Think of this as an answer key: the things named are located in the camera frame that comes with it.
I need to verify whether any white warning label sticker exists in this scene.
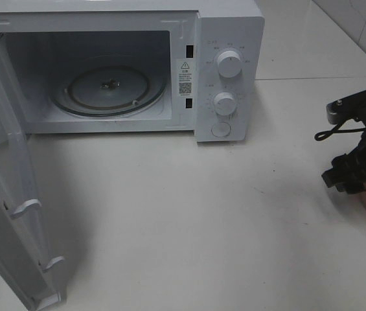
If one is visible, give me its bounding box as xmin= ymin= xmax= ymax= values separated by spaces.
xmin=176 ymin=58 xmax=195 ymax=97

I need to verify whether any glass microwave turntable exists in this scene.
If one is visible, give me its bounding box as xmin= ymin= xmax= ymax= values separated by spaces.
xmin=51 ymin=65 xmax=168 ymax=117

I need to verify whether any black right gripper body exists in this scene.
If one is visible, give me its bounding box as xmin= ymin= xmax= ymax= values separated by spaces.
xmin=321 ymin=132 xmax=366 ymax=194

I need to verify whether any white microwave oven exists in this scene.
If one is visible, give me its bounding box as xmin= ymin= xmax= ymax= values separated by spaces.
xmin=0 ymin=1 xmax=265 ymax=143

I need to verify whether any round microwave door button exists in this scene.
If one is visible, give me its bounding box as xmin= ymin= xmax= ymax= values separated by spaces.
xmin=211 ymin=122 xmax=231 ymax=138

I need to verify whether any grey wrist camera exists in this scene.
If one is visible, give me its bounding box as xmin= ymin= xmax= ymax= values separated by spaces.
xmin=326 ymin=90 xmax=366 ymax=125

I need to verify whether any white microwave door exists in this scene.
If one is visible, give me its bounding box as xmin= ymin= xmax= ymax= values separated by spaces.
xmin=0 ymin=14 xmax=70 ymax=311

